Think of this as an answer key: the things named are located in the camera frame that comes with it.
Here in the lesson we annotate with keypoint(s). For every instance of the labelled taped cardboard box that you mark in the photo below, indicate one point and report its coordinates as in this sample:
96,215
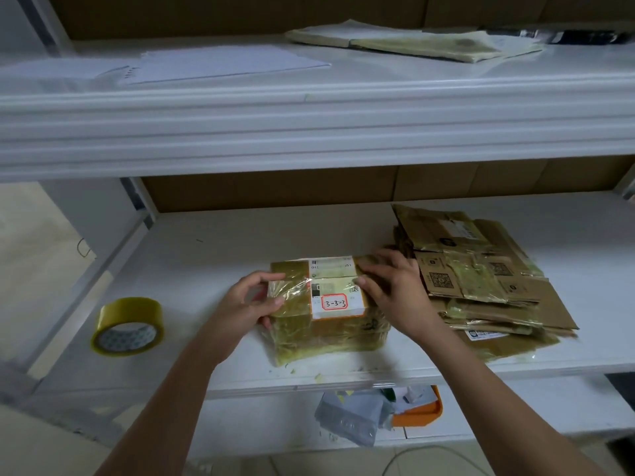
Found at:
322,327

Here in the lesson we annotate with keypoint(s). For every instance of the yellow tape roll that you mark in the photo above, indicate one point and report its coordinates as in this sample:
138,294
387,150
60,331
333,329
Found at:
111,317

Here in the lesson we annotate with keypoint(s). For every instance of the person's left hand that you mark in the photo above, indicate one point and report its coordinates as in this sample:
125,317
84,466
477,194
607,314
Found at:
236,314

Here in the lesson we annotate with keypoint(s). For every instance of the orange plastic object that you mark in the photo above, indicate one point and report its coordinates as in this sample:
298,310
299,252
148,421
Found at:
422,411

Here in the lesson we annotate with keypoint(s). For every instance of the stack of cardboard boxes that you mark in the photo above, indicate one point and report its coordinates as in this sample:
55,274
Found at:
486,282

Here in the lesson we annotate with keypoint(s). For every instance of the white metal shelf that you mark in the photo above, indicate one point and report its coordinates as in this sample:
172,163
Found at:
198,243

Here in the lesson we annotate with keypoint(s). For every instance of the package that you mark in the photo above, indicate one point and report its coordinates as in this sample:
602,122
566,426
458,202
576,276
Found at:
417,42

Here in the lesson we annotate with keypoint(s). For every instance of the person's left forearm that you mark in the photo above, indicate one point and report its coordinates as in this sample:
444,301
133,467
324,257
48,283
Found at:
159,421

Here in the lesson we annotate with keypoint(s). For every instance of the white paper sheet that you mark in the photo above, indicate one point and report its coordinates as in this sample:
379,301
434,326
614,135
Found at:
59,67
223,64

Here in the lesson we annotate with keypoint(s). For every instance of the person's right forearm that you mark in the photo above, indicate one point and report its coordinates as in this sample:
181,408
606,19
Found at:
496,411

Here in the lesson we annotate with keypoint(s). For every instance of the person's right hand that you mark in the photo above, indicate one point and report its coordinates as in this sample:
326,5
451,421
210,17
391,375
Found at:
402,292

